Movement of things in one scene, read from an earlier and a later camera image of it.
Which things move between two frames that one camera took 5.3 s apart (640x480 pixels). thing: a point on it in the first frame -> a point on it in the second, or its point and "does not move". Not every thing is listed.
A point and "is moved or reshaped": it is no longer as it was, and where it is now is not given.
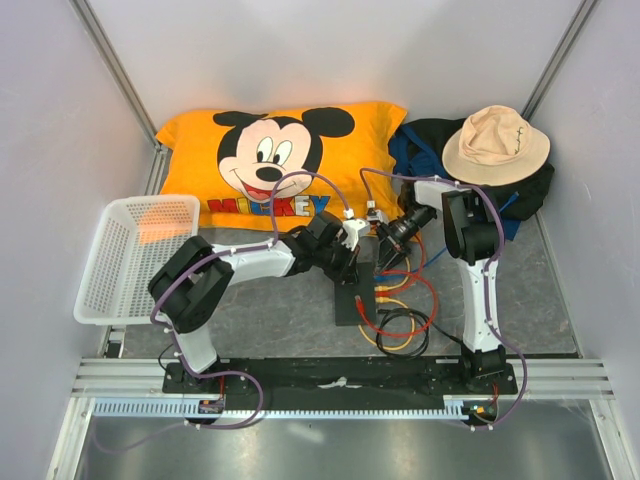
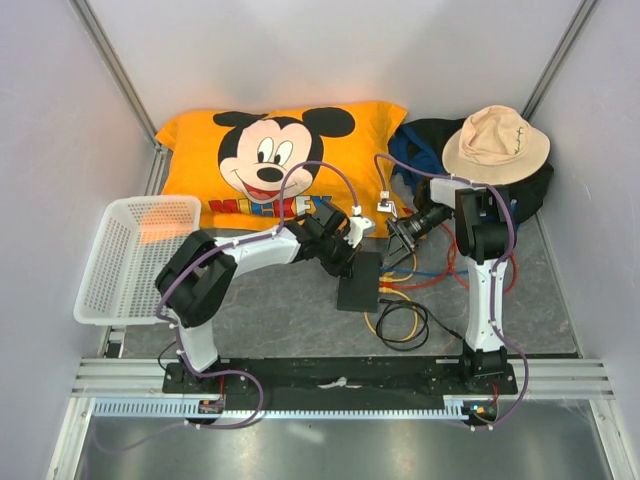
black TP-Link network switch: x=346 y=309 is moved or reshaped
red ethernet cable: x=420 y=276 -> x=450 y=269
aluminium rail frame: x=583 y=380 does not move
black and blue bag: x=417 y=149 does not move
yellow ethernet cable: x=380 y=299 is moved or reshaped
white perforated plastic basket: x=137 y=236 does not move
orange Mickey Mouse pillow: x=281 y=169 does not move
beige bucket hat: x=495 y=146 does not move
